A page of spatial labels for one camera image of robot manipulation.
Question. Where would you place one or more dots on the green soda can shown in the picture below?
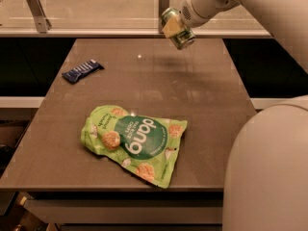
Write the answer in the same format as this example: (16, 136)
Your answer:
(185, 37)

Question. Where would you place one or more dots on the metal rail bracket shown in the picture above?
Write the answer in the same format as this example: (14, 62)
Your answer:
(42, 23)
(163, 5)

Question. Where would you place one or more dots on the green Dang chips bag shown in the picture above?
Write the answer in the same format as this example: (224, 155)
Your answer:
(146, 146)

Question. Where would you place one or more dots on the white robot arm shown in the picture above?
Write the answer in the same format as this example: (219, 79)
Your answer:
(266, 180)

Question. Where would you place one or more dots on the middle metal rail bracket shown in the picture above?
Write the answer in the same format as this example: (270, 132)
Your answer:
(163, 5)

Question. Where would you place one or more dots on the blue snack bar wrapper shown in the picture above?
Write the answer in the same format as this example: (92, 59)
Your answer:
(81, 71)

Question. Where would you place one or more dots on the glass barrier panel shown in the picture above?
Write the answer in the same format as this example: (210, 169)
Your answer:
(86, 14)

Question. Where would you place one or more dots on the left metal rail bracket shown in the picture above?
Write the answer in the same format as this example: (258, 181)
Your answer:
(42, 23)

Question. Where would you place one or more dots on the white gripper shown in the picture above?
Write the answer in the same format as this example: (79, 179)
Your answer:
(189, 11)

